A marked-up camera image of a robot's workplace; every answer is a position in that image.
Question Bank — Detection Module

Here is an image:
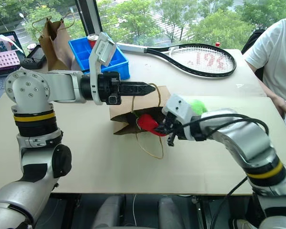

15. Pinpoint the blue plastic compartment box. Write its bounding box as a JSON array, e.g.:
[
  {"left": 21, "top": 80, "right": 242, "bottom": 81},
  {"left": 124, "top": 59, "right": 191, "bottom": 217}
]
[{"left": 68, "top": 37, "right": 130, "bottom": 81}]

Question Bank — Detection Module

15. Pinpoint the black window frame pillar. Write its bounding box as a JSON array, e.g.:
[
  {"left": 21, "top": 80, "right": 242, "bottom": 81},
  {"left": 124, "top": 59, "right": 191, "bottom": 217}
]
[{"left": 74, "top": 0, "right": 103, "bottom": 37}]

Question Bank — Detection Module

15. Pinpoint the black handheld game console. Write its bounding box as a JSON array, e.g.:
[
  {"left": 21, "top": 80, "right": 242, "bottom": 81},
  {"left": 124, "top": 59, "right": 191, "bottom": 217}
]
[{"left": 20, "top": 43, "right": 48, "bottom": 71}]

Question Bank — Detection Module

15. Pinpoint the grey rounded shape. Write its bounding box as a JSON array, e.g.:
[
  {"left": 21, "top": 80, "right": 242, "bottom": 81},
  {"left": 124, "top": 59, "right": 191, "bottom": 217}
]
[
  {"left": 92, "top": 194, "right": 125, "bottom": 229},
  {"left": 158, "top": 196, "right": 184, "bottom": 229}
]

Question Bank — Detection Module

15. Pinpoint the black hanging cable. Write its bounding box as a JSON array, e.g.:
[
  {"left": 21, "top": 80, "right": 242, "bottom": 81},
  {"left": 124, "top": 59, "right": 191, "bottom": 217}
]
[{"left": 209, "top": 176, "right": 249, "bottom": 229}]

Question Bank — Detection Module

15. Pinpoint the brown paper bag lying open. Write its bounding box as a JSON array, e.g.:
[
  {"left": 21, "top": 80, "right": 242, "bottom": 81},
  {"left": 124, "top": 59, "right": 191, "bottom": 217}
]
[{"left": 109, "top": 83, "right": 172, "bottom": 160}]

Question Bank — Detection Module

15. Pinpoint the black and white tennis racket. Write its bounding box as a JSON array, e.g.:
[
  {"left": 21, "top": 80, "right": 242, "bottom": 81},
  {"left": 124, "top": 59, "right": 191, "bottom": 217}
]
[{"left": 115, "top": 42, "right": 237, "bottom": 79}]

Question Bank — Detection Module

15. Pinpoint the black chair back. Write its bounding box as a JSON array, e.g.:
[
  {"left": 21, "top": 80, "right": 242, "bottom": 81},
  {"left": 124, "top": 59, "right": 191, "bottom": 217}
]
[{"left": 240, "top": 28, "right": 266, "bottom": 56}]

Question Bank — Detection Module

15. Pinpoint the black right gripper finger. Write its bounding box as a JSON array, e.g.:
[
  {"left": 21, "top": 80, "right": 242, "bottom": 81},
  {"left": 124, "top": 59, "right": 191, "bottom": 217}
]
[
  {"left": 167, "top": 133, "right": 178, "bottom": 147},
  {"left": 154, "top": 124, "right": 169, "bottom": 137}
]

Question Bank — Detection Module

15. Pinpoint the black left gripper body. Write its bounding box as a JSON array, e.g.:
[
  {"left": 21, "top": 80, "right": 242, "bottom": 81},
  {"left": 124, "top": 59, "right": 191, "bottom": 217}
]
[{"left": 97, "top": 71, "right": 122, "bottom": 106}]

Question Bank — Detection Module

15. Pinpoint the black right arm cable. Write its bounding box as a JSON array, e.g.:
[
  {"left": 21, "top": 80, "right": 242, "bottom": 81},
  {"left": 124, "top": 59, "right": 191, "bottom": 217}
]
[{"left": 181, "top": 114, "right": 270, "bottom": 142}]

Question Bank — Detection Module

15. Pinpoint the red plush toy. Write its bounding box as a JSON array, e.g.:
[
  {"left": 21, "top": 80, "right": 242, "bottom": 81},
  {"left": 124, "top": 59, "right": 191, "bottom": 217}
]
[{"left": 136, "top": 114, "right": 169, "bottom": 137}]

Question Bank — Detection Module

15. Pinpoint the white shoe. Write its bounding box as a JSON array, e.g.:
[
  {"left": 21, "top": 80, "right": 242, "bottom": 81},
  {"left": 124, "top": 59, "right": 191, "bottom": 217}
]
[{"left": 232, "top": 218, "right": 254, "bottom": 229}]

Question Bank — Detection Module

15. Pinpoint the thin white cable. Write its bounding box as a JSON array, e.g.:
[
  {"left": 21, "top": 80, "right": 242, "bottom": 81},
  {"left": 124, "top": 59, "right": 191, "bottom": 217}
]
[{"left": 132, "top": 194, "right": 137, "bottom": 227}]

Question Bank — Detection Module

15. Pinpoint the open laptop computer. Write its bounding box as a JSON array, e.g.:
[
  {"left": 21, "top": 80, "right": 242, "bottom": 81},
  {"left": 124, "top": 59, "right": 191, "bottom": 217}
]
[{"left": 0, "top": 31, "right": 27, "bottom": 105}]

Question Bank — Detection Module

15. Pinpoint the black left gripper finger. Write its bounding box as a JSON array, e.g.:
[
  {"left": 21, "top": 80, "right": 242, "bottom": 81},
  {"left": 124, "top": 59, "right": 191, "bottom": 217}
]
[
  {"left": 120, "top": 81, "right": 156, "bottom": 91},
  {"left": 120, "top": 89, "right": 155, "bottom": 97}
]

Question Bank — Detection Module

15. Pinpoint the person in white t-shirt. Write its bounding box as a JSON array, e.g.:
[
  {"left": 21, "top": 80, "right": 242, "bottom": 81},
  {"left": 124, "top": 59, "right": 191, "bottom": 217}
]
[{"left": 243, "top": 17, "right": 286, "bottom": 104}]

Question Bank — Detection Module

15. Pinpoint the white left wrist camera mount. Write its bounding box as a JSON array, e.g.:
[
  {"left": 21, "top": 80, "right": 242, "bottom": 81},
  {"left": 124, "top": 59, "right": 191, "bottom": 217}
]
[{"left": 89, "top": 32, "right": 117, "bottom": 106}]

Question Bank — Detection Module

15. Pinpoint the red drink can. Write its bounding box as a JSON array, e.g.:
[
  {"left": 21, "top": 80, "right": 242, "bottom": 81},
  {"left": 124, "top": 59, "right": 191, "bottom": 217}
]
[{"left": 87, "top": 34, "right": 101, "bottom": 49}]

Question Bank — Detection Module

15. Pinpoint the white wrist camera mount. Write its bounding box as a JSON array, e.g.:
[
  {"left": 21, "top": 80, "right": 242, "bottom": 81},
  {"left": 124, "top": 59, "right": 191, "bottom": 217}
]
[
  {"left": 89, "top": 32, "right": 117, "bottom": 106},
  {"left": 162, "top": 94, "right": 201, "bottom": 141}
]

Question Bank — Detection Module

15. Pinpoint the person's bare hand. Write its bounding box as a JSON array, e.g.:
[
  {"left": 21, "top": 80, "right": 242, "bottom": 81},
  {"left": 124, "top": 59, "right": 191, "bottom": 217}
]
[{"left": 277, "top": 97, "right": 286, "bottom": 125}]

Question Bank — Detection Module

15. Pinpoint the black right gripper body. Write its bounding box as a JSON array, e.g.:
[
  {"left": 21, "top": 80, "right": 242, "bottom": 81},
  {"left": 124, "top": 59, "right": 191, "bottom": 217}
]
[{"left": 160, "top": 112, "right": 182, "bottom": 139}]

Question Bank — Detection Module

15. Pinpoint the green plush toy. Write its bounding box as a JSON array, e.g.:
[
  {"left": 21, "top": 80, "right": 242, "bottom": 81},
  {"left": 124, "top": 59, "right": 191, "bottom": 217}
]
[{"left": 189, "top": 99, "right": 209, "bottom": 116}]

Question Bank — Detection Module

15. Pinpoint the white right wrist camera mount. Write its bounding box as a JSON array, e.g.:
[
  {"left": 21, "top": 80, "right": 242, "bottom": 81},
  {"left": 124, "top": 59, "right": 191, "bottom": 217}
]
[{"left": 162, "top": 94, "right": 201, "bottom": 141}]

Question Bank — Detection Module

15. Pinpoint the tall crumpled brown paper bag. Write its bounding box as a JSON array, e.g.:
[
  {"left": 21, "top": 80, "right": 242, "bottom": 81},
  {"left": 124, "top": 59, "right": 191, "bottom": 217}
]
[{"left": 32, "top": 11, "right": 83, "bottom": 72}]

